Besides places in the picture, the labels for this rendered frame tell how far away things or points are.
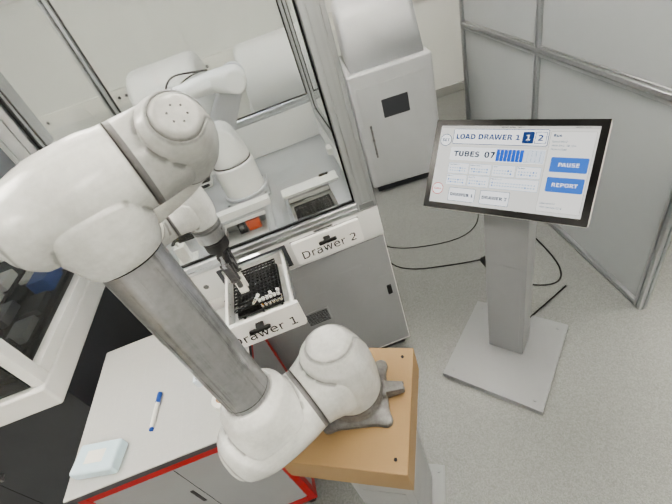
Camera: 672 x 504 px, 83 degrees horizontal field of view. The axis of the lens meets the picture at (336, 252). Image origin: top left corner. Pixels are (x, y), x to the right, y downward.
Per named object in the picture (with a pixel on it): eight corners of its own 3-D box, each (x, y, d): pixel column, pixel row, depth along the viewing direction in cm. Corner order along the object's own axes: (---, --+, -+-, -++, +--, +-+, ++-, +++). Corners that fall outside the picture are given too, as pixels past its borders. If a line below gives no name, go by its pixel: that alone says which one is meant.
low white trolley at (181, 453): (327, 506, 163) (254, 426, 116) (190, 561, 162) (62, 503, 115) (303, 389, 209) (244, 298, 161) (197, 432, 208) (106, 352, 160)
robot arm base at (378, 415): (409, 425, 93) (406, 415, 90) (323, 435, 97) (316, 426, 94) (401, 359, 107) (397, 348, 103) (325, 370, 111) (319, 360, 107)
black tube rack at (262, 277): (287, 306, 140) (280, 294, 136) (242, 324, 140) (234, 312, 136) (279, 269, 157) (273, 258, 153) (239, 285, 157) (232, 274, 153)
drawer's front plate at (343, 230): (364, 239, 159) (358, 219, 152) (299, 265, 158) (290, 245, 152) (363, 237, 160) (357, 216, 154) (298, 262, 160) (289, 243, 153)
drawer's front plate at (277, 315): (308, 322, 133) (297, 302, 127) (230, 353, 133) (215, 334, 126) (307, 319, 135) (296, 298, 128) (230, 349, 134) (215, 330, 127)
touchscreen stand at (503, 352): (542, 415, 166) (565, 238, 103) (443, 376, 192) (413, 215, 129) (567, 328, 193) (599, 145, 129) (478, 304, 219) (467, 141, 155)
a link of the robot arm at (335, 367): (395, 385, 95) (377, 336, 81) (340, 438, 90) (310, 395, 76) (355, 347, 107) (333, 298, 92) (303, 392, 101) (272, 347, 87)
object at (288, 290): (301, 318, 134) (295, 307, 130) (232, 345, 133) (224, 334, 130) (285, 252, 165) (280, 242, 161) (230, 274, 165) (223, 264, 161)
